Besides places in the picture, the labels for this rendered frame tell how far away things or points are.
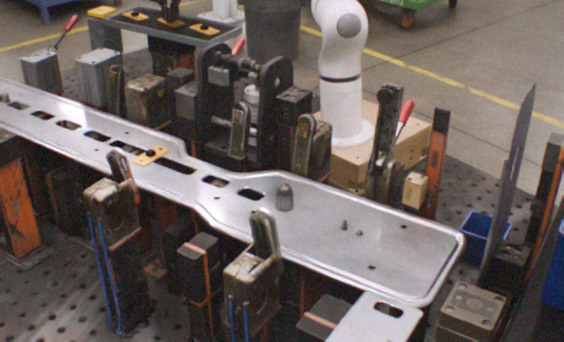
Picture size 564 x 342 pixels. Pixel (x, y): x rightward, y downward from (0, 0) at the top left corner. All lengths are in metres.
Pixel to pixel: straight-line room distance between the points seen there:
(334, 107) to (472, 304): 0.96
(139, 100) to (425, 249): 0.76
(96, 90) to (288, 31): 2.92
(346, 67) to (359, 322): 0.91
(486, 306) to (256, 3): 3.61
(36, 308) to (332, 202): 0.71
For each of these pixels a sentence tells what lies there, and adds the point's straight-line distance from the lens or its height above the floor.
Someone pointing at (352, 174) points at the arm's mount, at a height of 0.77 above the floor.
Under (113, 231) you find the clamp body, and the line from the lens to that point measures 1.20.
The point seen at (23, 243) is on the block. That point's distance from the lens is 1.59.
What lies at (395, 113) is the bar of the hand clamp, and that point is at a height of 1.17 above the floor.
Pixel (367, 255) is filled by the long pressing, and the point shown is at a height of 1.00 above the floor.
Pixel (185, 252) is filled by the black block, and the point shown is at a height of 0.99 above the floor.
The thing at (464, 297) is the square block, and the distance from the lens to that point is 0.91.
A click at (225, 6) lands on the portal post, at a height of 0.13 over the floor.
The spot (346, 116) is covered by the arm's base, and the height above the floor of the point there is 0.88.
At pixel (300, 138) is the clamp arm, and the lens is 1.26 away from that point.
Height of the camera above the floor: 1.66
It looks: 30 degrees down
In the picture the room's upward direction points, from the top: straight up
